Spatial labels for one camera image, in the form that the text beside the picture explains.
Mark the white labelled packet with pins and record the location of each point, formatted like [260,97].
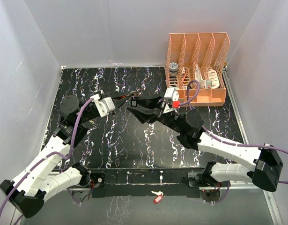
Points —
[212,82]

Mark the orange file organizer rack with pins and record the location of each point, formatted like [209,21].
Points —
[194,67]

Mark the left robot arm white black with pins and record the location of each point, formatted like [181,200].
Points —
[29,190]

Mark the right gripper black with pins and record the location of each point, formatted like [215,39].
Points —
[144,114]

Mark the red tag with key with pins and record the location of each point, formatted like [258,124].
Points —
[159,196]

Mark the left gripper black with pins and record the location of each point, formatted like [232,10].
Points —
[118,102]

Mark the small jar with lid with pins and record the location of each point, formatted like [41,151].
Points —
[173,69]

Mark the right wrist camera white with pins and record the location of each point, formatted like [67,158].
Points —
[171,100]

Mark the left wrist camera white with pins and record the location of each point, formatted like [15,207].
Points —
[105,105]

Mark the black key tag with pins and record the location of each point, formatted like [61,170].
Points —
[133,102]

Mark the red handled key organizer plate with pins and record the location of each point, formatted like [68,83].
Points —
[132,94]

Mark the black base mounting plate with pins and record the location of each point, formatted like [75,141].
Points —
[148,181]

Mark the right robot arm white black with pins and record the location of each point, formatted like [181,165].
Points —
[257,164]

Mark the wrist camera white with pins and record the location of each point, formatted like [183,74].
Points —
[171,100]
[105,105]

